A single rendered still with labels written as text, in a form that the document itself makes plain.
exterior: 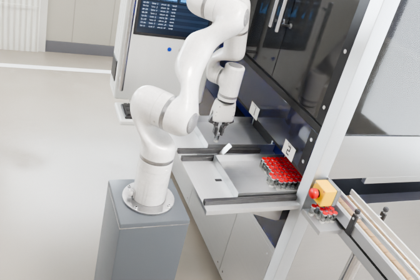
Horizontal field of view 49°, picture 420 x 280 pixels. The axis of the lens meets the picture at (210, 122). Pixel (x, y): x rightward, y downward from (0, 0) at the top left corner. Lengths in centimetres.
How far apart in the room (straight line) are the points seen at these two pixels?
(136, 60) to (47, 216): 110
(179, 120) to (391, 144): 89
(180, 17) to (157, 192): 105
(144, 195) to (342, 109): 75
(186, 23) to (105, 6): 274
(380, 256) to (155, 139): 86
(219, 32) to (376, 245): 92
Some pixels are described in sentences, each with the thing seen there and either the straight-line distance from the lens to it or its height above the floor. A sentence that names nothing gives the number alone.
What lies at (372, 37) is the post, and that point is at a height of 158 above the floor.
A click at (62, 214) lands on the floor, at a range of 292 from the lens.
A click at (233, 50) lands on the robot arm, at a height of 136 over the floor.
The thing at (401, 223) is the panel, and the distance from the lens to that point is 232.
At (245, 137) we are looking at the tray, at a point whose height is 88.
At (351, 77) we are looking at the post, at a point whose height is 144.
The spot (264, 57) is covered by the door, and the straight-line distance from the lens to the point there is 213.
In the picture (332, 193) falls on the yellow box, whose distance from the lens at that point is 175.
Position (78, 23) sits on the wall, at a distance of 508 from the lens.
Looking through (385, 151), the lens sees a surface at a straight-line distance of 193.
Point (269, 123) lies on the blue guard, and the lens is 205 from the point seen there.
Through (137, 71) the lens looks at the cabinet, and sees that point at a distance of 243.
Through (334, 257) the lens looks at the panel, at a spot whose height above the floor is 58.
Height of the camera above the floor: 190
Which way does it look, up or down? 27 degrees down
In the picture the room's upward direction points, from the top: 14 degrees clockwise
